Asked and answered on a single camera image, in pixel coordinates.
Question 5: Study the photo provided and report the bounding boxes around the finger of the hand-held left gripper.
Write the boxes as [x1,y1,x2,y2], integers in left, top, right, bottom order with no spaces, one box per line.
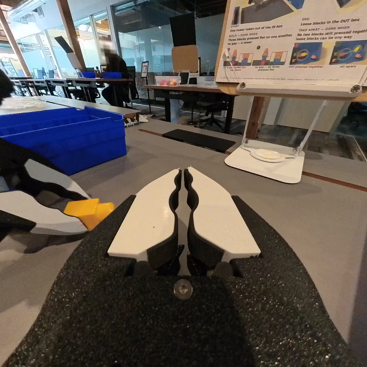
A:
[19,159,93,202]
[0,192,88,235]

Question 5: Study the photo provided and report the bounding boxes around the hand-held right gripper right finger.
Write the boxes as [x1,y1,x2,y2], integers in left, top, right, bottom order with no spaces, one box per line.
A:
[184,167,261,270]

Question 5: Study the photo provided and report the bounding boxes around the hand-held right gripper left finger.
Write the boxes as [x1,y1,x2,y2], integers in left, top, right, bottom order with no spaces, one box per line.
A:
[107,169,182,270]

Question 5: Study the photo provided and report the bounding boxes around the blue plastic bin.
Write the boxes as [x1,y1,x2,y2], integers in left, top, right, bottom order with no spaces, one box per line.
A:
[0,106,127,176]

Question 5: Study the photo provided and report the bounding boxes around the yellow toy block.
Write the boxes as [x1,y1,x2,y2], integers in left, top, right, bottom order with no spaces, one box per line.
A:
[64,198,115,231]

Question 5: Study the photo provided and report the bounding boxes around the clear plastic bag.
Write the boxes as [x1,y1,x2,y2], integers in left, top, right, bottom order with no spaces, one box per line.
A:
[0,97,43,111]

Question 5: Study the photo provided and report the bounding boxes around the white board stand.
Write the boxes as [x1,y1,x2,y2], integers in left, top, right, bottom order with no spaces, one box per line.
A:
[224,96,327,184]

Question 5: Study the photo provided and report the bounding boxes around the black table mat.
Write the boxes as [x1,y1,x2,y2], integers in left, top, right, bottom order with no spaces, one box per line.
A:
[162,129,236,152]

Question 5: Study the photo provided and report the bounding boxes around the white plastic parts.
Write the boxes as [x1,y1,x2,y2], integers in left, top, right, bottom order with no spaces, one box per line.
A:
[124,114,149,127]

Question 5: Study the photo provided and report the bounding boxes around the wooden desk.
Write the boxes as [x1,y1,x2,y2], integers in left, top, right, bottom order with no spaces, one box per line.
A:
[66,77,134,101]
[144,84,238,135]

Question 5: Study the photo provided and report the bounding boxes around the wooden column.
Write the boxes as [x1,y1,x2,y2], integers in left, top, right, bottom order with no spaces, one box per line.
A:
[56,0,86,69]
[0,9,30,76]

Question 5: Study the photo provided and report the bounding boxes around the tilted black white panel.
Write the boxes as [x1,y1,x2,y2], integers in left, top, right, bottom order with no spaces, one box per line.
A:
[54,36,81,69]

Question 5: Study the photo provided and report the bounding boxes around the black office chair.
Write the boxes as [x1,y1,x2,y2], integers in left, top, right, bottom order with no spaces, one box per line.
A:
[188,102,230,132]

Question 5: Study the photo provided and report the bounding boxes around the instruction sheet on white stand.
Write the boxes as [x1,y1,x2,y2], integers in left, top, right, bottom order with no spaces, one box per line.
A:
[214,0,367,103]

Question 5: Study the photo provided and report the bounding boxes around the white clip bar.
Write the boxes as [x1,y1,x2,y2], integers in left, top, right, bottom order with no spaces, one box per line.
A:
[243,82,362,95]

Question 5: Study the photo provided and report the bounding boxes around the cork panel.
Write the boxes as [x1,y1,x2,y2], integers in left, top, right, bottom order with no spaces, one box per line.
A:
[171,45,199,73]

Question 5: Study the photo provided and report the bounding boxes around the printed instruction sheet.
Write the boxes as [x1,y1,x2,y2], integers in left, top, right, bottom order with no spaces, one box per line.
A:
[216,0,367,86]

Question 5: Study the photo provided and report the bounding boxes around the wooden post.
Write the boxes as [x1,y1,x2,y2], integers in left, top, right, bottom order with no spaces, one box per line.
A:
[247,96,266,139]

